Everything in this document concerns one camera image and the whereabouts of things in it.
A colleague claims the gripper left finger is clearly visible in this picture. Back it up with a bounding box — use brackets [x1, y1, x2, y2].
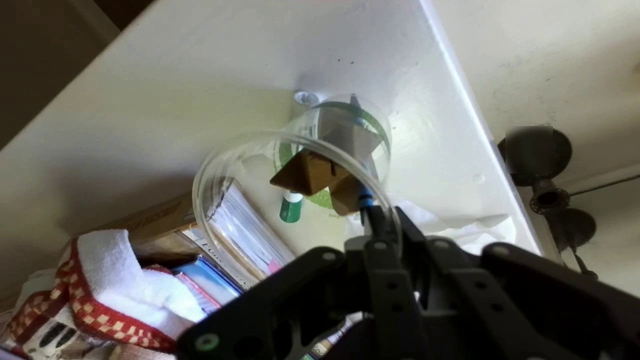
[175, 204, 427, 360]

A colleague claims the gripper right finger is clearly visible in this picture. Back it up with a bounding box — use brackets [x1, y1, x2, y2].
[396, 208, 640, 360]

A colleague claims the clear plastic cup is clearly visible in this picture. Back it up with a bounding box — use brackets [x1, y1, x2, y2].
[192, 94, 402, 263]

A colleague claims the stack of books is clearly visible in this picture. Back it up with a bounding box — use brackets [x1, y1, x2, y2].
[171, 177, 297, 307]

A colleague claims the green marker with white band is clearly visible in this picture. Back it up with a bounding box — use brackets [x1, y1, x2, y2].
[279, 191, 304, 224]

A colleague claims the white crumpled paper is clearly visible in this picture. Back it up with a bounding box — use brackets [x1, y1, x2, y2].
[395, 199, 517, 251]

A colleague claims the brown wooden star puzzle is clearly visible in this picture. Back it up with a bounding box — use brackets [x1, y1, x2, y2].
[270, 107, 385, 217]

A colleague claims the blue pen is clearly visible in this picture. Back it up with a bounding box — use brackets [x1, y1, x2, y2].
[357, 186, 376, 212]

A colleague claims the brown cardboard box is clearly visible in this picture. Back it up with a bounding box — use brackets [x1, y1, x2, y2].
[92, 192, 202, 262]

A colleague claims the white towel with red checks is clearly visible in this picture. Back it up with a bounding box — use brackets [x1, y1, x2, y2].
[0, 229, 209, 354]

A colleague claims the black cable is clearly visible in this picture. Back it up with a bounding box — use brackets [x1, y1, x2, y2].
[569, 173, 640, 198]

